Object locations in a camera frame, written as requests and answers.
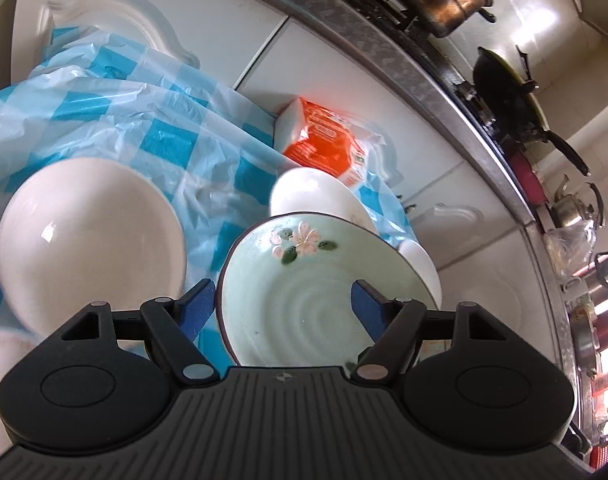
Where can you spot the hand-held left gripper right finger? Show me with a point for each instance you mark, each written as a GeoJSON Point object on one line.
{"type": "Point", "coordinates": [366, 305]}

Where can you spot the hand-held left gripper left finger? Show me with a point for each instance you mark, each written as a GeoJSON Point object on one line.
{"type": "Point", "coordinates": [196, 305]}

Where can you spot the green flower plate brown rim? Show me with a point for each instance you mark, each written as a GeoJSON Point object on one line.
{"type": "Point", "coordinates": [294, 300]}

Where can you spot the small white bowl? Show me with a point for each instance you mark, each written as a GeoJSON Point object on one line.
{"type": "Point", "coordinates": [424, 270]}

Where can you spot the white cabinet door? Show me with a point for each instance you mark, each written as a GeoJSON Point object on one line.
{"type": "Point", "coordinates": [464, 240]}
{"type": "Point", "coordinates": [499, 300]}
{"type": "Point", "coordinates": [159, 0]}
{"type": "Point", "coordinates": [344, 75]}

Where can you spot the medium white bowl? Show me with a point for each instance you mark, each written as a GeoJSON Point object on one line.
{"type": "Point", "coordinates": [314, 195]}

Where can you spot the large white bowl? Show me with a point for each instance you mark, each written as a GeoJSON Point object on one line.
{"type": "Point", "coordinates": [84, 240]}

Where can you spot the orange tissue packet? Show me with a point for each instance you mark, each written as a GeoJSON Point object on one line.
{"type": "Point", "coordinates": [324, 145]}

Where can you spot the red pot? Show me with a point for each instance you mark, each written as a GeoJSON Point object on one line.
{"type": "Point", "coordinates": [526, 180]}

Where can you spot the blue white checked plastic tablecloth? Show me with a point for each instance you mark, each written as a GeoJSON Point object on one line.
{"type": "Point", "coordinates": [134, 110]}

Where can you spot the clear plastic bag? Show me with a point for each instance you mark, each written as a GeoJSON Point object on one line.
{"type": "Point", "coordinates": [566, 250]}

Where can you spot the steel kettle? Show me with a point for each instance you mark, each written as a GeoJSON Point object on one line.
{"type": "Point", "coordinates": [571, 210]}

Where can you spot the steel container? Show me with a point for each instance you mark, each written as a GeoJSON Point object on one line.
{"type": "Point", "coordinates": [606, 280]}

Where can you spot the black wok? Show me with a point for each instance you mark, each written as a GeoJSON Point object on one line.
{"type": "Point", "coordinates": [504, 90]}

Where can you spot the black gas stove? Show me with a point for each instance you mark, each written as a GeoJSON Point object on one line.
{"type": "Point", "coordinates": [409, 17]}

